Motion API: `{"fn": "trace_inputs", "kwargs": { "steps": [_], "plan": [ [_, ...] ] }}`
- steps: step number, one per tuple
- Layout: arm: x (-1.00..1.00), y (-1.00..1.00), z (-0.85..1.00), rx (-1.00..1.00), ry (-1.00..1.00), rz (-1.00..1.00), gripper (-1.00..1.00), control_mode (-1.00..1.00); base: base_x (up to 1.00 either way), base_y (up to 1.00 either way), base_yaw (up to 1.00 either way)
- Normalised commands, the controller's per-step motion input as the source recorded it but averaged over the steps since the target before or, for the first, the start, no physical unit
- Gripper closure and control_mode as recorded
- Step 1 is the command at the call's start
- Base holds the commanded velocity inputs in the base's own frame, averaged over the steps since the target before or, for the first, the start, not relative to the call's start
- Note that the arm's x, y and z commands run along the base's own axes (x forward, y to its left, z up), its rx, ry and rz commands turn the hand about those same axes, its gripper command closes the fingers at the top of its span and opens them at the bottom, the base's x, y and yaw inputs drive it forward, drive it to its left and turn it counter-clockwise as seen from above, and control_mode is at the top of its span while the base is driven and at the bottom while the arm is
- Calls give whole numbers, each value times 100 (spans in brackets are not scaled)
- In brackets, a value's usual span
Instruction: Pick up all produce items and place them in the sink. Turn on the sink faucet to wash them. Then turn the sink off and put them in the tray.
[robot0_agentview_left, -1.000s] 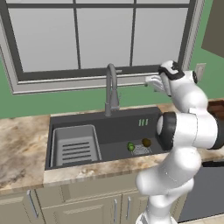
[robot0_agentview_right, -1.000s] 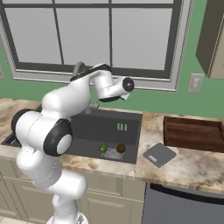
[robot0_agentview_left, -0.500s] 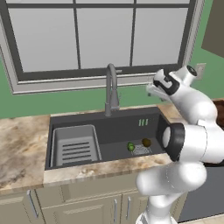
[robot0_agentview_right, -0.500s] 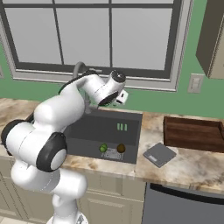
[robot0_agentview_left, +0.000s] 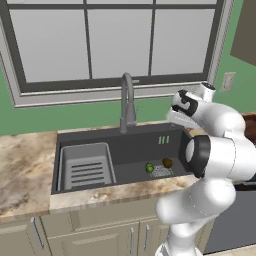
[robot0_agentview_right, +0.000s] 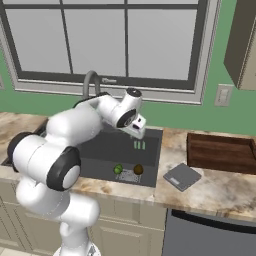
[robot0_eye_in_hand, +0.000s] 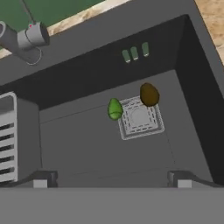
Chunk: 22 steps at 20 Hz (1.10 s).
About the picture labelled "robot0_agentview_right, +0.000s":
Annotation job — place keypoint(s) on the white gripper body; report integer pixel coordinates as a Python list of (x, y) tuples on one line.
[(138, 131)]

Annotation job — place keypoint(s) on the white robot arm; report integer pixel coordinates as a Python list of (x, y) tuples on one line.
[(66, 130)]

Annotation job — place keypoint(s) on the dark grey sink basin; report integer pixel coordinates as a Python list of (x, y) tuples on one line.
[(110, 150)]

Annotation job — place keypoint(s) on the metal sink drain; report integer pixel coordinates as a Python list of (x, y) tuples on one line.
[(128, 176)]

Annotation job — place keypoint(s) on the grey curved sink faucet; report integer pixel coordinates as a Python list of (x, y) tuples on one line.
[(90, 75)]

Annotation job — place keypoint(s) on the brown wooden tray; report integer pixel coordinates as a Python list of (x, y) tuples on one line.
[(220, 153)]

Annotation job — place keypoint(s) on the brown kiwi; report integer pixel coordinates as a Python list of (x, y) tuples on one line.
[(138, 169)]

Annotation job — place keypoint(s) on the green lime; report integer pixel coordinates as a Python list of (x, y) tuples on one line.
[(117, 169)]

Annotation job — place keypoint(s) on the grey kitchen scale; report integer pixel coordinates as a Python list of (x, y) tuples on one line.
[(182, 176)]

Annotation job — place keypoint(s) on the beige drawer front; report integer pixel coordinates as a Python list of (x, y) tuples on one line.
[(123, 211)]

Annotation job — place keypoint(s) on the beige cupboard door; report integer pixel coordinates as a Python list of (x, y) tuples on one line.
[(116, 241), (20, 226)]

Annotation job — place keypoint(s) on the large grey-framed window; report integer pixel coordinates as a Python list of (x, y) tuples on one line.
[(100, 40)]

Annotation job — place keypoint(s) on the grey dishwasher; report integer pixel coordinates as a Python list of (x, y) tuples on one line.
[(206, 236)]

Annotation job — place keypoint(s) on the beige wall switch plate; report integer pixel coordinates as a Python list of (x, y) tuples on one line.
[(223, 95)]

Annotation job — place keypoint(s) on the brown wall cabinet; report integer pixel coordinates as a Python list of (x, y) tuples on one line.
[(241, 43)]

